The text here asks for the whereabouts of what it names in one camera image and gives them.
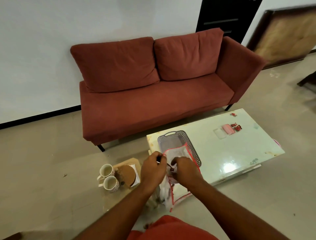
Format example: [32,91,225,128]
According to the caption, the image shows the patterned mug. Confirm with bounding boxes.
[96,164,116,181]
[98,175,120,193]

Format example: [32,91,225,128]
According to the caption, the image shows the person's right hand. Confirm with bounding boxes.
[171,156,204,188]

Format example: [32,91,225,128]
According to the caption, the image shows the beige plastic stool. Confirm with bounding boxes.
[98,158,160,211]

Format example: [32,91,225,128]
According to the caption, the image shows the dark wooden furniture leg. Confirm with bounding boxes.
[297,70,316,93]

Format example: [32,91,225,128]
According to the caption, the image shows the white paper napkins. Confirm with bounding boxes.
[129,164,141,186]

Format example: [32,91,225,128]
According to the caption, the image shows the black door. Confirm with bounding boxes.
[196,0,263,44]

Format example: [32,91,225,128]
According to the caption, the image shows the clear box with pink lid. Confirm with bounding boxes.
[213,128,227,140]

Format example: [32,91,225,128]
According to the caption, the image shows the person's left forearm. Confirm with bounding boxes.
[74,184,160,240]

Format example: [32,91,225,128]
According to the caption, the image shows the clear red-edged zip bag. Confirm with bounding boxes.
[159,144,202,213]

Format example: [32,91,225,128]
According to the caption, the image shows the person's left hand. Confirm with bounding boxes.
[140,151,168,191]

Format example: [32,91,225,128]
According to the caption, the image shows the red sofa back cushion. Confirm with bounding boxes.
[153,27,224,81]
[70,37,160,93]

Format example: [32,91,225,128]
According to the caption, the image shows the person's right forearm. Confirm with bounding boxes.
[187,178,289,240]

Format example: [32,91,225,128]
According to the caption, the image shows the brown framed board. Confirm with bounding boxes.
[246,5,316,70]

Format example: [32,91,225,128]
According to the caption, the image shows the grey perforated plastic tray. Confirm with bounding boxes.
[157,130,202,167]

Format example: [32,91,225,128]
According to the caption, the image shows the red fabric sofa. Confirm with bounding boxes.
[70,27,267,152]

